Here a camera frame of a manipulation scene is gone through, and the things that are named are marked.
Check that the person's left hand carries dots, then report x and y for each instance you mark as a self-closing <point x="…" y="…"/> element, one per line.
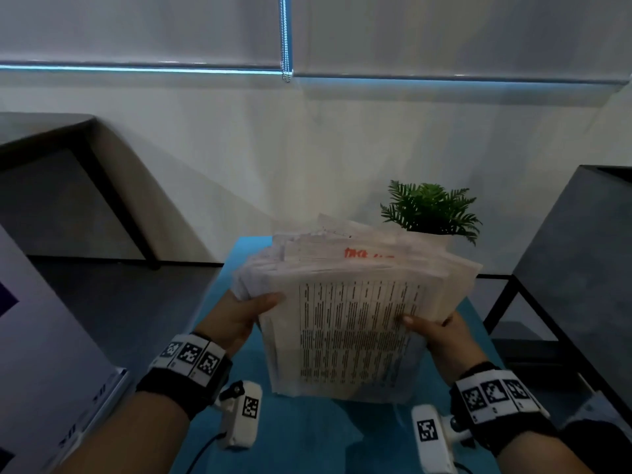
<point x="232" y="320"/>

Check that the person's right hand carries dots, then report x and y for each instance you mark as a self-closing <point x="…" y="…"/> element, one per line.
<point x="452" y="345"/>

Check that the stack of collected papers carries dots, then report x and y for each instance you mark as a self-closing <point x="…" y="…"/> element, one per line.
<point x="345" y="335"/>

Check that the person's right forearm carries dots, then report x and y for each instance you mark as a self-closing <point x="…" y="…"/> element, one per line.
<point x="538" y="456"/>

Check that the person's left forearm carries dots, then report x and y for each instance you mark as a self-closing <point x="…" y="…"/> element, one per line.
<point x="128" y="439"/>

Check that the person's black trouser leg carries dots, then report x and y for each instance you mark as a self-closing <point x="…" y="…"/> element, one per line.
<point x="602" y="449"/>

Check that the black right wristband marker tags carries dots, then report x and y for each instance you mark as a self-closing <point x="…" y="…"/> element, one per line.
<point x="494" y="394"/>

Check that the green potted fern plant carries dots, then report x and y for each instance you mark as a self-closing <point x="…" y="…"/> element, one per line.
<point x="429" y="207"/>

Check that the dark grey black-framed desk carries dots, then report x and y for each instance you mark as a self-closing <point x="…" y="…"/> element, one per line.
<point x="34" y="125"/>

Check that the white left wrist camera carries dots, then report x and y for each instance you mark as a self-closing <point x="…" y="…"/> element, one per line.
<point x="244" y="414"/>

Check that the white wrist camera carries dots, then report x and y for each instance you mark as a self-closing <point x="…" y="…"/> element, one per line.
<point x="429" y="439"/>
<point x="244" y="414"/>

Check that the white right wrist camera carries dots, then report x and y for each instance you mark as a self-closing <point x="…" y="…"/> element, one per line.
<point x="429" y="439"/>

